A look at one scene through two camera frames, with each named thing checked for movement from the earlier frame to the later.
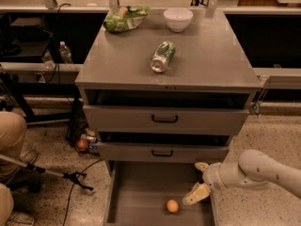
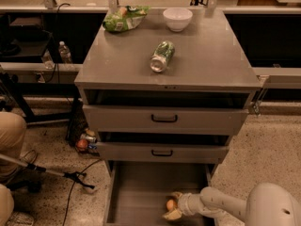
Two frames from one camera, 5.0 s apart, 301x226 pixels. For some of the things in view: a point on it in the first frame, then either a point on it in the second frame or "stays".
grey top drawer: x=166 y=119 stays
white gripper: x=212 y=176 to x=187 y=203
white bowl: x=178 y=19 stays
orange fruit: x=172 y=206 stays
